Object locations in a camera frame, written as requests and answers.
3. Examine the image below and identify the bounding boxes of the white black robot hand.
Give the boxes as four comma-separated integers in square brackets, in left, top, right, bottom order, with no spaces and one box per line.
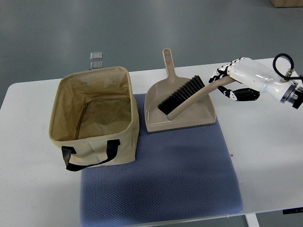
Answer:
[209,57,292,102]

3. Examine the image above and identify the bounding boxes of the beige hand broom black bristles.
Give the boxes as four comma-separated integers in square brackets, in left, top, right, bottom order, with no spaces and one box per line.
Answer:
[158,76,235,121]

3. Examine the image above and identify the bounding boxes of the yellow canvas bag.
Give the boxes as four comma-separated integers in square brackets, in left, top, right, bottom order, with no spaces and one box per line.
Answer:
[49,67,140,172]

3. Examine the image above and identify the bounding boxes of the beige plastic dustpan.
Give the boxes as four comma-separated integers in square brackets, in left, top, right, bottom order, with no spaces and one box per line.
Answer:
[144,48,216,132]

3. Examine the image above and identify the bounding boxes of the cardboard box corner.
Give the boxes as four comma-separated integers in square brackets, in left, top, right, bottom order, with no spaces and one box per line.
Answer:
[271,0,303,8]

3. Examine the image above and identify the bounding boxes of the blue textured mat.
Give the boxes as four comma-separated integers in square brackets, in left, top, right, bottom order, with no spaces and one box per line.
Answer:
[80,94,243,227]

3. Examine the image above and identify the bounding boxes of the black table control panel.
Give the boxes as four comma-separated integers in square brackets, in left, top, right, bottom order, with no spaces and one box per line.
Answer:
[282,207,303,215]

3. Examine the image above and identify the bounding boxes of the clear plastic floor piece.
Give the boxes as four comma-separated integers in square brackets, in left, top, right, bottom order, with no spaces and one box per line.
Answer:
[90,51,103,70]

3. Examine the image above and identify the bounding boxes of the white table leg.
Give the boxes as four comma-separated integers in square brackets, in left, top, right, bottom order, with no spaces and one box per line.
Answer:
[245,213,260,227]

